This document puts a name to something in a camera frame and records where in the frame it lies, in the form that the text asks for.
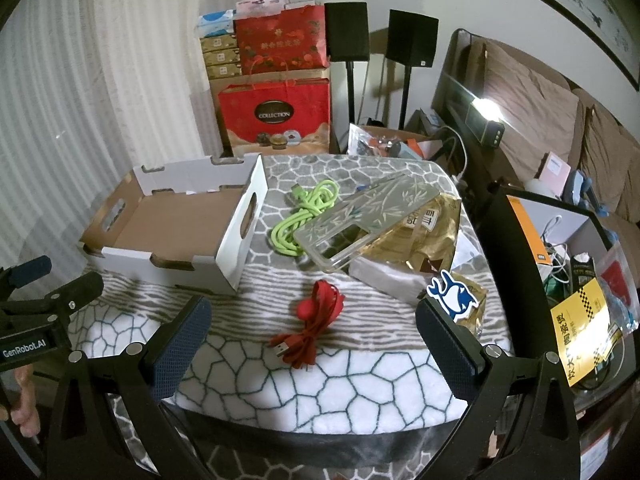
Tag grey and white patterned blanket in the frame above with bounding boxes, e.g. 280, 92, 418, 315
65, 152, 513, 433

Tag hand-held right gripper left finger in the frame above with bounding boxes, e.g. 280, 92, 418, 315
47, 295, 213, 480

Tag white curtain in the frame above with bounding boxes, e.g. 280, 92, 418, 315
0, 0, 223, 266

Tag small pink box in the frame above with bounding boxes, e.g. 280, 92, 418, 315
537, 152, 574, 192

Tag open carton of small goods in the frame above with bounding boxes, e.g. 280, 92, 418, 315
347, 122, 442, 162

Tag blue tissue box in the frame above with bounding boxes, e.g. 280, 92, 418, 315
196, 10, 236, 39

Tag gold tissue packet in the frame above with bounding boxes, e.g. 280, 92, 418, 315
347, 195, 463, 303

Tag black speaker on stand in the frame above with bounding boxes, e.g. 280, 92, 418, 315
324, 2, 370, 153
386, 9, 440, 131

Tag clear bamboo print phone case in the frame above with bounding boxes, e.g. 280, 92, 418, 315
292, 171, 442, 273

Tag person's left hand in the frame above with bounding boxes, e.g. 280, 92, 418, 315
0, 365, 41, 437

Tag large red gift bag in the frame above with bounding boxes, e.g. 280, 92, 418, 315
217, 82, 332, 157

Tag red cable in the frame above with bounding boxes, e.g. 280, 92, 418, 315
268, 280, 346, 372

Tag white cardboard box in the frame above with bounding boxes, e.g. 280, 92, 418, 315
77, 154, 268, 297

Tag green braided cable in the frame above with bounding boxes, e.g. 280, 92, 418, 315
270, 180, 341, 260

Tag white cable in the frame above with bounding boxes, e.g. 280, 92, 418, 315
440, 127, 471, 181

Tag framed wall painting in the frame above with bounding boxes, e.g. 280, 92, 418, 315
477, 0, 640, 88

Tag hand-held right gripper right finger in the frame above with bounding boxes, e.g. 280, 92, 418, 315
415, 296, 592, 480

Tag black storage box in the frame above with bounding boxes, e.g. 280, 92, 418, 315
477, 185, 640, 461

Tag black lamp with bright light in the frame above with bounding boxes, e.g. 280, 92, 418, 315
464, 99, 506, 149

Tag orange and black box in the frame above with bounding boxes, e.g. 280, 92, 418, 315
507, 195, 556, 282

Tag blue and white cartoon sticker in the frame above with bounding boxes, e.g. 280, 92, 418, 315
426, 270, 481, 320

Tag pink patterned box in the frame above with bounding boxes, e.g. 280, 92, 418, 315
235, 0, 291, 15

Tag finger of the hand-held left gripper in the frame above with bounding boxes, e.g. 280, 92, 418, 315
0, 255, 53, 302
0, 274, 105, 329

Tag brown sofa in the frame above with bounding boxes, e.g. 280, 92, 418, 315
432, 27, 640, 221

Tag red gift box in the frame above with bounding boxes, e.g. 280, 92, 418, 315
234, 5, 331, 72

